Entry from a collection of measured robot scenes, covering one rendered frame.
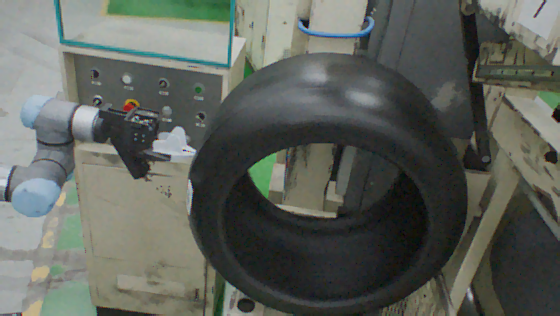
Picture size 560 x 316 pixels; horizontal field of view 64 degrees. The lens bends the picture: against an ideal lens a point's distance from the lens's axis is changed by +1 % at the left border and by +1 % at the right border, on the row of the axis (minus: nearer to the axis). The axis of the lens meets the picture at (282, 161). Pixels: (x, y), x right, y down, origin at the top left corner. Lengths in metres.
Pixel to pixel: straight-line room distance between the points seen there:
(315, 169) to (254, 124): 0.52
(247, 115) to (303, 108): 0.11
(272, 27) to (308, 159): 3.40
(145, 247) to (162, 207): 0.23
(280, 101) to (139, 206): 1.09
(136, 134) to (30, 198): 0.23
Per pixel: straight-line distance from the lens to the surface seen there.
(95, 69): 1.65
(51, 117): 1.05
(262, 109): 0.82
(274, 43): 4.67
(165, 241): 1.88
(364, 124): 0.80
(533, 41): 0.64
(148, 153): 0.99
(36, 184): 0.98
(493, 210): 1.41
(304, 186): 1.35
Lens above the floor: 1.76
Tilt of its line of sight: 30 degrees down
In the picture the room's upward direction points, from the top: 8 degrees clockwise
